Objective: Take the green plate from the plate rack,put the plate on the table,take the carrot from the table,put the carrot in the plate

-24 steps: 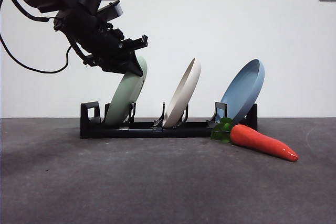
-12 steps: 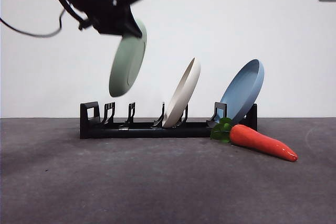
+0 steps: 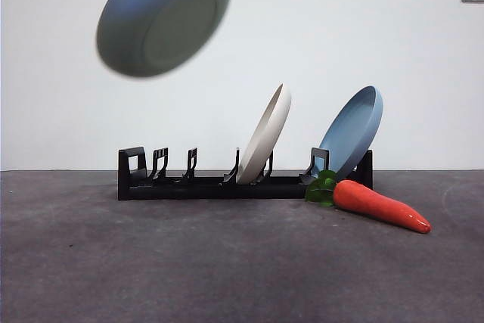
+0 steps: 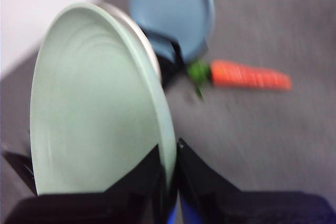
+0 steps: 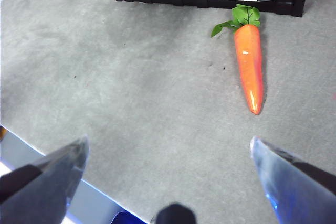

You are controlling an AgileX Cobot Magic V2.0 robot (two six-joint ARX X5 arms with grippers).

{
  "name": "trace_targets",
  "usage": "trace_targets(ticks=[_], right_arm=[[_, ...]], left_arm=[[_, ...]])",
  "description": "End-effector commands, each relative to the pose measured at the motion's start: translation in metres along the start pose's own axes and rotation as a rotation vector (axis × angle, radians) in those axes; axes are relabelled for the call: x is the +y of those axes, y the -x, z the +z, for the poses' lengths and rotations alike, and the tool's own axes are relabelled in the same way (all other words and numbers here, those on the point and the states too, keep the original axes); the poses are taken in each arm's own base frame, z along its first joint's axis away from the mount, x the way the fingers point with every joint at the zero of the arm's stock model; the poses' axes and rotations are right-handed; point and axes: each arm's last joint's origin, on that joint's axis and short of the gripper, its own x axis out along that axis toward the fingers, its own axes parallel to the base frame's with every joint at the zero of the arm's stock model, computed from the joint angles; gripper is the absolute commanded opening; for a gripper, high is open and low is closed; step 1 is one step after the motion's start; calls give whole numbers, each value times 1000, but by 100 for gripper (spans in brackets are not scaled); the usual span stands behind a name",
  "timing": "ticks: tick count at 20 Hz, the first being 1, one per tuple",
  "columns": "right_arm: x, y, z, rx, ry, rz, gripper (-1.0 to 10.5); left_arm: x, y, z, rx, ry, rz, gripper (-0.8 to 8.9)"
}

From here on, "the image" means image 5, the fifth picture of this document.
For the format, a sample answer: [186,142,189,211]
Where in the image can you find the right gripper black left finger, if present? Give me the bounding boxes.
[0,135,90,224]

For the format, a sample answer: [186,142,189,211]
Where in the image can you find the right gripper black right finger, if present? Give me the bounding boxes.
[250,135,336,224]

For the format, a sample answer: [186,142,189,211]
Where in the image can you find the orange toy carrot green leaves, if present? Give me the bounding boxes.
[211,4,264,115]

